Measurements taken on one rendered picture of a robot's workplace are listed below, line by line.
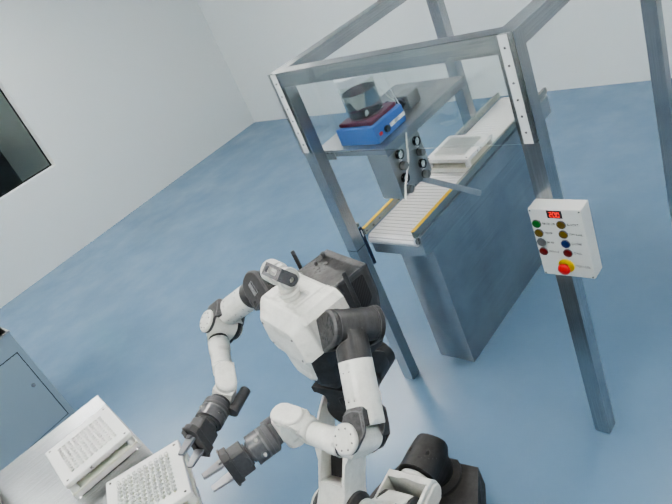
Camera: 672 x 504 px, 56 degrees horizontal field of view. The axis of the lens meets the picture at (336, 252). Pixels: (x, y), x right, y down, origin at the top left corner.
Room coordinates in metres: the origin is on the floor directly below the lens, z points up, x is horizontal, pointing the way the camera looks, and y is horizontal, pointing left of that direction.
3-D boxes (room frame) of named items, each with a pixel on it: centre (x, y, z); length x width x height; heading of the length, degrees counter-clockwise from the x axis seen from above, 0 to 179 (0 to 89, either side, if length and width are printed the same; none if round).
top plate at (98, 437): (1.75, 1.03, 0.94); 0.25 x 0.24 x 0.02; 29
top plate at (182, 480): (1.42, 0.78, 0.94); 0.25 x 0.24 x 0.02; 11
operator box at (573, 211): (1.63, -0.68, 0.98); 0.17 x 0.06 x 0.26; 38
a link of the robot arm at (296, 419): (1.33, 0.30, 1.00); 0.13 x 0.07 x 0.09; 40
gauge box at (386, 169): (2.33, -0.38, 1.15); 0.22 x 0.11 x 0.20; 128
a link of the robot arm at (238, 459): (1.32, 0.45, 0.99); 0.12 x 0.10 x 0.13; 107
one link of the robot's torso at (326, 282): (1.57, 0.11, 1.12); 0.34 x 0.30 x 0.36; 26
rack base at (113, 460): (1.75, 1.03, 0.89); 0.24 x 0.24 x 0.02; 29
